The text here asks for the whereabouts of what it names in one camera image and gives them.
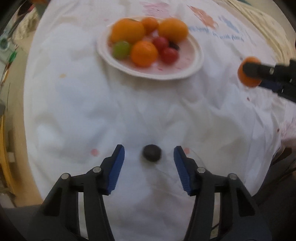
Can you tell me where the red cherry tomato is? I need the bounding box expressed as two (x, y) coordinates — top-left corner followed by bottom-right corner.
(160, 47), (179, 65)
(152, 37), (169, 53)

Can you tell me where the large orange with leaf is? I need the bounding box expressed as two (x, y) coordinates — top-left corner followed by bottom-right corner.
(109, 18), (145, 44)

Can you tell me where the green lime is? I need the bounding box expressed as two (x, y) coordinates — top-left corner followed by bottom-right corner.
(112, 41), (131, 60)

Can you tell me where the white cartoon bedsheet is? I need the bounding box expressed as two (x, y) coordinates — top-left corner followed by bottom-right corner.
(23, 1), (292, 240)

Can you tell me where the small orange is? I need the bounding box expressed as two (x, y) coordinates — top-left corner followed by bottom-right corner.
(130, 41), (159, 68)
(237, 56), (262, 88)
(141, 16), (159, 35)

